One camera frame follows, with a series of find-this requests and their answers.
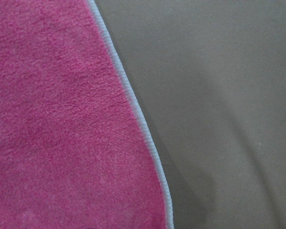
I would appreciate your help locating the brown paper table cover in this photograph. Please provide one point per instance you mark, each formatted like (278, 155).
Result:
(210, 78)

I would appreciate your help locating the pink towel with grey back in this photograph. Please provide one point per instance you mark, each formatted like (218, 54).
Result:
(75, 149)

